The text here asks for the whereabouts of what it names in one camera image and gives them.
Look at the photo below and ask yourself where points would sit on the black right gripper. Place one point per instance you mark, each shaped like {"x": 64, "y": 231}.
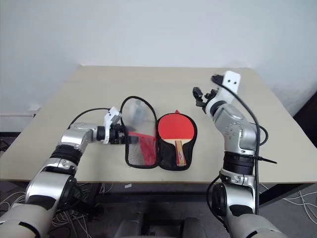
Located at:
{"x": 209, "y": 95}

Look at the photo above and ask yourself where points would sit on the black mesh paddle case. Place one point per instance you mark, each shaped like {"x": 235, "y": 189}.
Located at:
{"x": 166, "y": 156}

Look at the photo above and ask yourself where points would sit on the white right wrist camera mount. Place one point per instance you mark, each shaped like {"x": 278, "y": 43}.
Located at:
{"x": 231, "y": 83}

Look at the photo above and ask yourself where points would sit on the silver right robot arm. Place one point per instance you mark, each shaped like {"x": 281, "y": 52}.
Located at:
{"x": 235, "y": 138}

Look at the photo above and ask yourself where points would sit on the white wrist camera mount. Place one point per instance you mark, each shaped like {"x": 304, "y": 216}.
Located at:
{"x": 110, "y": 118}
{"x": 231, "y": 83}

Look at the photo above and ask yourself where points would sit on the red table tennis paddle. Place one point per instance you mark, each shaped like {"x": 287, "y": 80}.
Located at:
{"x": 174, "y": 127}

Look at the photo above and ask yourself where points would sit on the dark cabinet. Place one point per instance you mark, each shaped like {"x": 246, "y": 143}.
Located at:
{"x": 307, "y": 109}

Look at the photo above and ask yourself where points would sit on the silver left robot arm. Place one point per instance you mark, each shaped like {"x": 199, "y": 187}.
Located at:
{"x": 47, "y": 183}

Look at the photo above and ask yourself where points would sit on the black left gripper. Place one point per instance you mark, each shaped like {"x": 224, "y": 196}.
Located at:
{"x": 116, "y": 135}

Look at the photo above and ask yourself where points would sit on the grey rounded shape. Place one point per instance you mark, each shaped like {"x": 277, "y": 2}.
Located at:
{"x": 132, "y": 226}
{"x": 194, "y": 228}

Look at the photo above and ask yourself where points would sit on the black zip tie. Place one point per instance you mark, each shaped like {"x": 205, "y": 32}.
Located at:
{"x": 266, "y": 159}

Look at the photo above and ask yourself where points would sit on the black table frame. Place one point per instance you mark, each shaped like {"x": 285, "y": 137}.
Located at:
{"x": 280, "y": 192}

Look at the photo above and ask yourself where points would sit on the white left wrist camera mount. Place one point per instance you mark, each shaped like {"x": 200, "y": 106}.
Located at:
{"x": 110, "y": 118}

